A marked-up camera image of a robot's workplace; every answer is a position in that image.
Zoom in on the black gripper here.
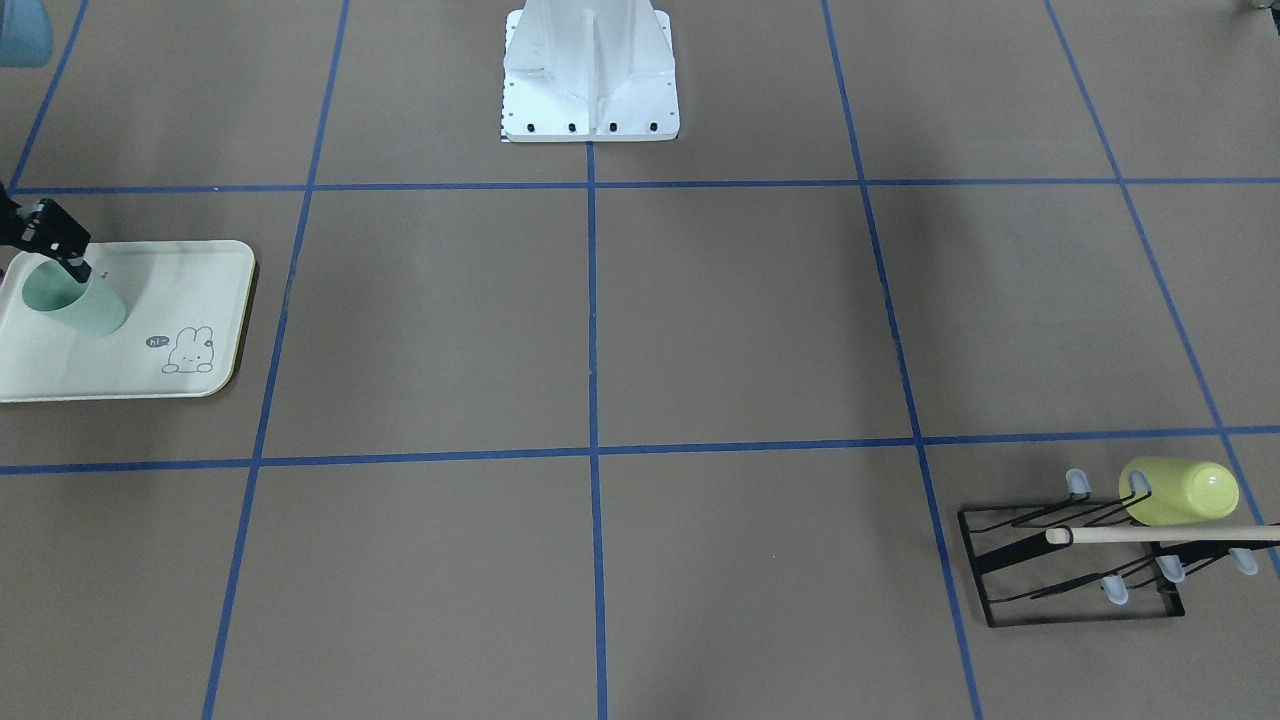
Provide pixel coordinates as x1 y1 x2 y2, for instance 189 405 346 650
1 184 93 284

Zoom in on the mint green plastic cup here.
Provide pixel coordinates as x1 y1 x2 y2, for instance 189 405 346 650
20 260 128 337

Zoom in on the white rabbit print tray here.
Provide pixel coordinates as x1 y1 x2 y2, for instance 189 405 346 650
1 240 256 404

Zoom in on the yellow plastic cup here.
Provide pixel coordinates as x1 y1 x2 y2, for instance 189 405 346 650
1117 456 1242 527

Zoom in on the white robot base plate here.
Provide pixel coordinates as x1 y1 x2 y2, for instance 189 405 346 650
500 1 681 143

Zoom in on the black wire cup rack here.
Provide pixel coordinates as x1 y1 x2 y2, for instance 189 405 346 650
956 468 1277 628

